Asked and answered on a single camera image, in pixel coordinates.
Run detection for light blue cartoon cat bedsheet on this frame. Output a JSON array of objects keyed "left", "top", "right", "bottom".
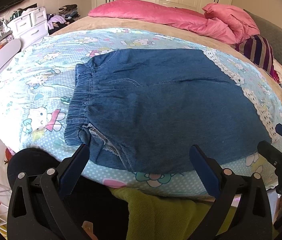
[{"left": 0, "top": 28, "right": 282, "bottom": 197}]

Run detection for yellow-green sweater torso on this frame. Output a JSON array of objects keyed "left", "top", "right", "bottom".
[{"left": 109, "top": 187, "right": 279, "bottom": 240}]

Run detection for purple striped cloth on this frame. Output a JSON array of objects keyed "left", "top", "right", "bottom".
[{"left": 232, "top": 35, "right": 279, "bottom": 82}]

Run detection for pink pillow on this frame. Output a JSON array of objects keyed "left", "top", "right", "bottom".
[{"left": 202, "top": 3, "right": 260, "bottom": 44}]

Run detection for pink duvet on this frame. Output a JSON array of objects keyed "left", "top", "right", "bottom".
[{"left": 88, "top": 0, "right": 236, "bottom": 44}]

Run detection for white drawer chest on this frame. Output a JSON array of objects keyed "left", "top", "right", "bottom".
[{"left": 7, "top": 7, "right": 49, "bottom": 49}]

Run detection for tan bed blanket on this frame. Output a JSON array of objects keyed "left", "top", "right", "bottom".
[{"left": 52, "top": 16, "right": 282, "bottom": 103}]

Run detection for pile of clothes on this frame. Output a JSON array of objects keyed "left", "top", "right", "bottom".
[{"left": 46, "top": 4, "right": 80, "bottom": 35}]

